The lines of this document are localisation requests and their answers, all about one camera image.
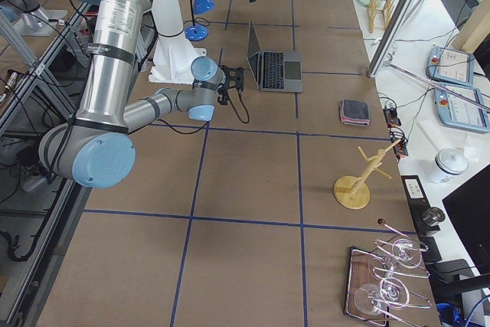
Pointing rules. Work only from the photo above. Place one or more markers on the grey laptop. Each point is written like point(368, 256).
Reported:
point(274, 71)

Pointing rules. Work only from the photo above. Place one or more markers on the blue desk lamp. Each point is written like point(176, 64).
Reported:
point(198, 32)

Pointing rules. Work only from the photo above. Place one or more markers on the grey and pink folded cloth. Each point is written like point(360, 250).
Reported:
point(354, 112)

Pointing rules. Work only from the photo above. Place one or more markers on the wooden dish rack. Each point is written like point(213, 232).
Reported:
point(383, 7)

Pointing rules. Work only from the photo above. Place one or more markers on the black power strip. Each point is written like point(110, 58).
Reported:
point(396, 133)

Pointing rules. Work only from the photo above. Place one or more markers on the wooden mug tree stand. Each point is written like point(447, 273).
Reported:
point(352, 192)

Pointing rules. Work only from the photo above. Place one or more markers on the teach pendant far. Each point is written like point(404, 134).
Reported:
point(450, 66)

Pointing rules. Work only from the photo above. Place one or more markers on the teach pendant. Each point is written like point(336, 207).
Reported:
point(457, 113)
point(450, 66)

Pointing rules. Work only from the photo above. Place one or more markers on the teach pendant near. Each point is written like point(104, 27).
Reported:
point(457, 113)

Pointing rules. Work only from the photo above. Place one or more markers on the white enamel mug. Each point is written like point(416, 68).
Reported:
point(448, 163)

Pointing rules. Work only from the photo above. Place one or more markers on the black framed tray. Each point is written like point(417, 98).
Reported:
point(367, 267)

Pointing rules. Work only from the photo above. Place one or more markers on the wine glass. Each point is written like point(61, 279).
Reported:
point(404, 252)
point(389, 293)

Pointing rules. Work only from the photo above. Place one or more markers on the black monitor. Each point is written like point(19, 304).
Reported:
point(468, 210)

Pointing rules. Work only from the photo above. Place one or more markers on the aluminium frame post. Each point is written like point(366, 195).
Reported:
point(395, 24)

